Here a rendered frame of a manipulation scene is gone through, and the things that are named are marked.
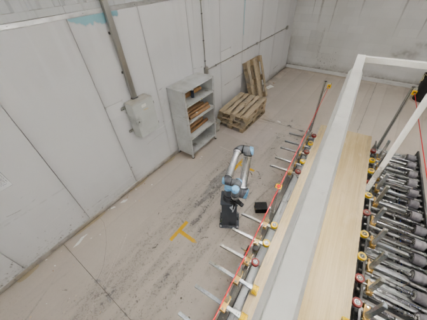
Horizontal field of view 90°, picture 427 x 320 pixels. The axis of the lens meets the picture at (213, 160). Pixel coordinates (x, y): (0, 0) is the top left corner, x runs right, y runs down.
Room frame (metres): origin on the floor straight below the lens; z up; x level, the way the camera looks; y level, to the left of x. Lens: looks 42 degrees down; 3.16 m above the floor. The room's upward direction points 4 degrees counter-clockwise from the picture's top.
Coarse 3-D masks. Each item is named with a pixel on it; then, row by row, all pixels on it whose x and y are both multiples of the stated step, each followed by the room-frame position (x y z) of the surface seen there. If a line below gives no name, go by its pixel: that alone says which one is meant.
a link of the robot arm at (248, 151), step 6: (246, 150) 2.15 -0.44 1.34; (252, 150) 2.13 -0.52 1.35; (246, 156) 2.11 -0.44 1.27; (246, 162) 2.07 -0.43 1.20; (246, 168) 2.03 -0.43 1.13; (246, 174) 1.99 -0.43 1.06; (246, 180) 1.95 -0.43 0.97; (246, 186) 1.92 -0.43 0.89; (240, 192) 1.85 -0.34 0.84; (246, 192) 1.84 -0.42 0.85; (246, 198) 1.82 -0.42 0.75
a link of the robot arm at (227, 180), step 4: (236, 148) 2.19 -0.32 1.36; (240, 148) 2.18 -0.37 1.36; (236, 152) 2.12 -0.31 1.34; (240, 152) 2.14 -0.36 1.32; (232, 156) 2.09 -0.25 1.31; (236, 156) 2.06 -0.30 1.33; (232, 160) 2.00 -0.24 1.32; (236, 160) 2.00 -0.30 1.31; (232, 164) 1.92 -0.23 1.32; (228, 168) 1.87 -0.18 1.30; (232, 168) 1.86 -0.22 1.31; (228, 172) 1.81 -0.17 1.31; (232, 172) 1.81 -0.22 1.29; (228, 176) 1.75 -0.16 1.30; (232, 176) 1.78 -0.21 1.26; (224, 180) 1.69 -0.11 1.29; (228, 180) 1.68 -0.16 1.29; (224, 184) 1.67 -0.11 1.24; (228, 184) 1.66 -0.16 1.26
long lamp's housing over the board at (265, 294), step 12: (348, 72) 1.99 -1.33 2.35; (336, 108) 1.33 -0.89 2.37; (348, 120) 1.17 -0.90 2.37; (324, 144) 0.93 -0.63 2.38; (312, 168) 0.76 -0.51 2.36; (336, 168) 0.76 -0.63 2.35; (300, 204) 0.54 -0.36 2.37; (324, 216) 0.49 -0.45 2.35; (288, 228) 0.44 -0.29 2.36; (288, 240) 0.38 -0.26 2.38; (312, 252) 0.34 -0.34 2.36; (276, 264) 0.30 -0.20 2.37; (276, 276) 0.26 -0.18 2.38; (264, 288) 0.23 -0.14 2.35; (264, 300) 0.19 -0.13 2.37; (300, 300) 0.19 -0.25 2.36
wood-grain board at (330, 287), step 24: (360, 144) 2.63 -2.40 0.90; (360, 168) 2.10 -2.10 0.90; (336, 192) 1.70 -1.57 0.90; (360, 192) 1.68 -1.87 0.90; (288, 216) 1.40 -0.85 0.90; (336, 216) 1.36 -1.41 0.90; (360, 216) 1.34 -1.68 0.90; (336, 240) 1.07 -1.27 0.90; (264, 264) 0.87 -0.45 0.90; (312, 264) 0.84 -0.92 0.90; (336, 264) 0.82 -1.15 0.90; (312, 288) 0.63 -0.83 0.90; (336, 288) 0.61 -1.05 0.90; (312, 312) 0.45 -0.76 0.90; (336, 312) 0.43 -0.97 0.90
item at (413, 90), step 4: (412, 88) 2.69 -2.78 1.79; (416, 88) 2.68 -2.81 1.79; (408, 92) 2.73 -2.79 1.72; (412, 92) 2.67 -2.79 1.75; (416, 92) 2.65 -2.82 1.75; (408, 96) 2.70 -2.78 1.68; (404, 100) 2.70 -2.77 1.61; (404, 104) 2.68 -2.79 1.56; (400, 108) 2.69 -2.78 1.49; (396, 112) 2.70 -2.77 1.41; (396, 116) 2.69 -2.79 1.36; (392, 120) 2.70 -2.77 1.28; (392, 124) 2.68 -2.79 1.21; (388, 128) 2.69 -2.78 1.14; (384, 132) 2.72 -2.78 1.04; (384, 136) 2.69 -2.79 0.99; (380, 140) 2.70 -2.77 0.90; (380, 144) 2.68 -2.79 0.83; (376, 148) 2.70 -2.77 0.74
